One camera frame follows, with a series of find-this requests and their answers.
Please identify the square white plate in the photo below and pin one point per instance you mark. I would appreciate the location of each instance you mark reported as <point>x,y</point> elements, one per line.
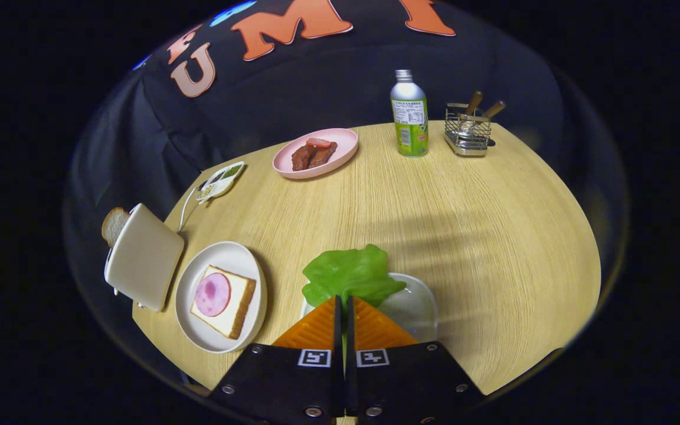
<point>412,307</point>

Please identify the green silver bottle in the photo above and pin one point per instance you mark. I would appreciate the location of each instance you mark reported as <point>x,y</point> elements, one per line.
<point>409,118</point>

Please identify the pink plate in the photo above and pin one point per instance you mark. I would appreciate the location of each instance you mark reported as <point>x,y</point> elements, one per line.
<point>343,144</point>

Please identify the green lettuce leaf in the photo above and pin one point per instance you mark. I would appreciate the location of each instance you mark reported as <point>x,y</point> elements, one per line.
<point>346,274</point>

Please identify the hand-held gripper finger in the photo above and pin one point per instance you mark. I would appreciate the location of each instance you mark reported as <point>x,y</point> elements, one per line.
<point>350,366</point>
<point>337,330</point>

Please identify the white toaster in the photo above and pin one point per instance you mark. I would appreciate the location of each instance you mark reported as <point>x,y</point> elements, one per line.
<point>142,260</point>

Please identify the white bread slice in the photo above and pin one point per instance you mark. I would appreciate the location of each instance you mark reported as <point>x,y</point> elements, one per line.
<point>236,307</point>

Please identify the black backdrop cloth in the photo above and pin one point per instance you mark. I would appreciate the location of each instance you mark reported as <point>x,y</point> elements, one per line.
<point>316,88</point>

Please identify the toasted bread slice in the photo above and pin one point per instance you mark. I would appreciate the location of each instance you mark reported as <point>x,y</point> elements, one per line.
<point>113,224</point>

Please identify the pink ham slice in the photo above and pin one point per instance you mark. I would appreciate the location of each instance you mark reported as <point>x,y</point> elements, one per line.
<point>212,294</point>

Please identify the white divided grain dish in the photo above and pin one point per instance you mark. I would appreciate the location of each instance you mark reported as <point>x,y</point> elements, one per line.
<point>213,190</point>

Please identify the red sausage piece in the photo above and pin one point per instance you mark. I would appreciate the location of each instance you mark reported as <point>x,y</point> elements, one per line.
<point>319,142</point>

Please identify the brown meat pieces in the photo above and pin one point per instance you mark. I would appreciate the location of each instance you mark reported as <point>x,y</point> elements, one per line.
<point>310,158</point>

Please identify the round white plate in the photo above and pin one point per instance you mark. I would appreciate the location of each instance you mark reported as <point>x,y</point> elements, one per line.
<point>222,254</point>

